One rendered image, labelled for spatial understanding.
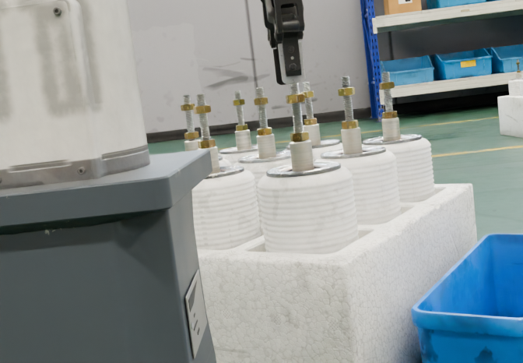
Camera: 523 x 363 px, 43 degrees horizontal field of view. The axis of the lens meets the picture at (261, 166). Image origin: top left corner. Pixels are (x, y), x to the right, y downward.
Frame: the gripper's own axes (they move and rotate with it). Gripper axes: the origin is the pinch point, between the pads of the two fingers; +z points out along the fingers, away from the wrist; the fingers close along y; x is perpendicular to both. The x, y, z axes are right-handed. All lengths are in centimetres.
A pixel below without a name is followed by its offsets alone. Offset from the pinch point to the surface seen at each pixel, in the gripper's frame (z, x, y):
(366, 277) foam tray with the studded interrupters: 19.6, 4.1, 7.7
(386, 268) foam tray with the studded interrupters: 20.1, 6.9, 4.0
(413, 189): 16.0, 15.2, -14.4
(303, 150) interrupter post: 8.0, 0.4, 1.3
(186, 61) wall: -33, -37, -531
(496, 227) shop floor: 35, 46, -66
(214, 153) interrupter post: 7.8, -8.5, -6.2
